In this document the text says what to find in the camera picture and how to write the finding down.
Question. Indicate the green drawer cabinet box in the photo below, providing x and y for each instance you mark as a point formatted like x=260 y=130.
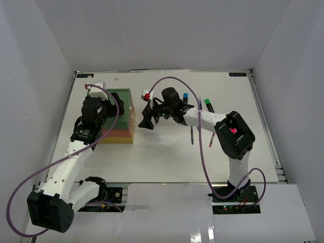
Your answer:
x=123 y=131

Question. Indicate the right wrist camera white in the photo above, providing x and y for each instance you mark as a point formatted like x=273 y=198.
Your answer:
x=147 y=95

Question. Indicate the left black corner label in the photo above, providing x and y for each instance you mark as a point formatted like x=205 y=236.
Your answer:
x=85 y=75

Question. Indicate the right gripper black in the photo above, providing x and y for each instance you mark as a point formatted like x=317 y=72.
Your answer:
x=148 y=112

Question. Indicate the green cap black highlighter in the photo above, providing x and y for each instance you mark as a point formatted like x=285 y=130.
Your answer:
x=209 y=106

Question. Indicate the red pen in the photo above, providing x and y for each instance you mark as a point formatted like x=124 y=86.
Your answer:
x=211 y=140

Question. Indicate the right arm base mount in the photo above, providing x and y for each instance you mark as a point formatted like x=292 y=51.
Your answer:
x=236 y=204

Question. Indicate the pink cap black highlighter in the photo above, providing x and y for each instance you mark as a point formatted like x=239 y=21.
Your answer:
x=233 y=130

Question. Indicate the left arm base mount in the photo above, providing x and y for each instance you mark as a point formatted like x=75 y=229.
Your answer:
x=115 y=195

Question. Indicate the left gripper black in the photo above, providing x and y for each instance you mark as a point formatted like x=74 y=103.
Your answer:
x=113 y=108

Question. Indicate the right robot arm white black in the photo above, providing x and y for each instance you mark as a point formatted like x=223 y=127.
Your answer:
x=235 y=137

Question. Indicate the black corner label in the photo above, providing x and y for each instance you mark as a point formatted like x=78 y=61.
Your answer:
x=237 y=74
x=85 y=75

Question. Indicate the purple pen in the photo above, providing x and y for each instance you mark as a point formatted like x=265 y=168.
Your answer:
x=192 y=135

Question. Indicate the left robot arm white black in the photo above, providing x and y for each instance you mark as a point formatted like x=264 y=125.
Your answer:
x=53 y=207

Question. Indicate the blue cap black highlighter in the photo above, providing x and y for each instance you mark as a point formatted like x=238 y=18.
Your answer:
x=185 y=98

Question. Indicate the right black corner label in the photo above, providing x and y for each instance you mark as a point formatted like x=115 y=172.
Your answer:
x=237 y=74

